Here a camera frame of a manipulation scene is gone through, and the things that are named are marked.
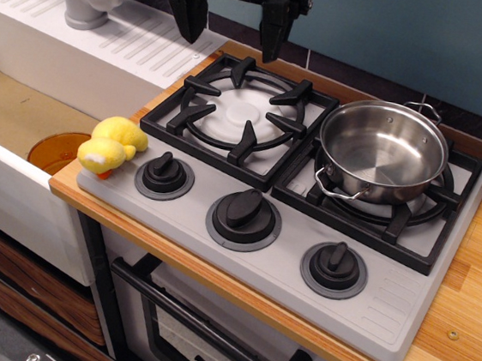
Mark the wooden drawer front lower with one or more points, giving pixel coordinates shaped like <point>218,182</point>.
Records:
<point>67,344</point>

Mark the stainless steel pot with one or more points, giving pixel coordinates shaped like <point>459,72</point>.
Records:
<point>380,152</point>

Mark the black left burner grate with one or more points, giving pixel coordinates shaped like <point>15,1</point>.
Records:
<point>172,125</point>

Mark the white toy sink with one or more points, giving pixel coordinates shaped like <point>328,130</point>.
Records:
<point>55,79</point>

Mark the orange plastic bowl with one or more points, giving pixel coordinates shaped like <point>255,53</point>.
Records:
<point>53,153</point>

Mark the yellow stuffed duck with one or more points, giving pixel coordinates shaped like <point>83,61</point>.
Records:
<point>114,141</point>

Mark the wooden drawer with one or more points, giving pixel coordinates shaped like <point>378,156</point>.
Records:
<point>41,280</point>
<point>67,344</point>

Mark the black left stove knob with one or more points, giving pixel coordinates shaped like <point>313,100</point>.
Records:
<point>164,178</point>

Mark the grey toy stove top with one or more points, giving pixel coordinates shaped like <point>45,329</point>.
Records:
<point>381,322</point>

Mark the black right stove knob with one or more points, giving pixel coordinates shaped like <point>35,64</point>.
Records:
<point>334,271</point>

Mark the black middle stove knob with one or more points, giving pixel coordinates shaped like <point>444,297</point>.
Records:
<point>243,221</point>

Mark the black right burner grate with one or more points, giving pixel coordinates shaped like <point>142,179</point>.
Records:
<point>415,241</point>

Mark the wooden drawer front upper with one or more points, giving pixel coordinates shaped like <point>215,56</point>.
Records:
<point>41,280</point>

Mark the black stove knob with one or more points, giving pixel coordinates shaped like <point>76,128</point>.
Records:
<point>334,271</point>
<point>164,178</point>
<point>243,221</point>

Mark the black burner grate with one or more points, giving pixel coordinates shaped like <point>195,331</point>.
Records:
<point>172,125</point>
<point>415,241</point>

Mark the oven door with handle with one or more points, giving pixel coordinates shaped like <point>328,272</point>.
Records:
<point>175,332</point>

